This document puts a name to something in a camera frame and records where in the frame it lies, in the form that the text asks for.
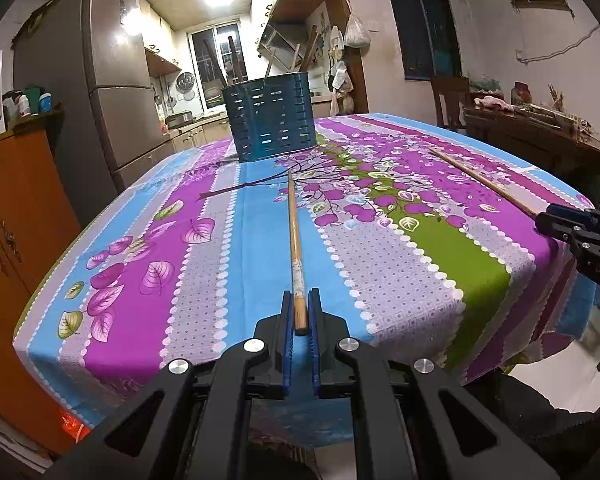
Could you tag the orange wooden cabinet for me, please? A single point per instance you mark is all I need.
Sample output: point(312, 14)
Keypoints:
point(37, 224)

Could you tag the floral striped tablecloth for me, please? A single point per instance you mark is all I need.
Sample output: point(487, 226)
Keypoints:
point(420, 260)

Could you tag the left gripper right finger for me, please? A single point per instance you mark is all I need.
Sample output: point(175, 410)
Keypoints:
point(344, 367)

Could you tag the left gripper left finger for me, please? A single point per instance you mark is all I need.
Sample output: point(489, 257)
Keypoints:
point(257, 368)

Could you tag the silver refrigerator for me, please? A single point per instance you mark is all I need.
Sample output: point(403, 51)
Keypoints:
point(90, 56)

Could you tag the hanging white plastic bag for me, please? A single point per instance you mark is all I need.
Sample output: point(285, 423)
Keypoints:
point(356, 36)

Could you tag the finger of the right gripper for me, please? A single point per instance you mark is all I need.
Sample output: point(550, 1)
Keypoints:
point(573, 215)
point(559, 229)

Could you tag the range hood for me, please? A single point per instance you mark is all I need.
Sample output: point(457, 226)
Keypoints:
point(284, 44)

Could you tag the wooden chair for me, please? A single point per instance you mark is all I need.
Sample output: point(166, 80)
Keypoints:
point(451, 94)

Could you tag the wooden chopstick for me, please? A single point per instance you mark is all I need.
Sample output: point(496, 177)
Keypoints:
point(301, 323)
point(498, 189)

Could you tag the blue plastic utensil basket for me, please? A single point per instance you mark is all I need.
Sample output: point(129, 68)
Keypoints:
point(270, 116)

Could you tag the dark wooden side table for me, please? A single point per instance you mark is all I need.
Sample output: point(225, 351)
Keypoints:
point(545, 147)

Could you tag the kitchen window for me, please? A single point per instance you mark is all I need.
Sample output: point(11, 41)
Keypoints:
point(218, 60)

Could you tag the dark window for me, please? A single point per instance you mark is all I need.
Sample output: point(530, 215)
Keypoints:
point(427, 37)

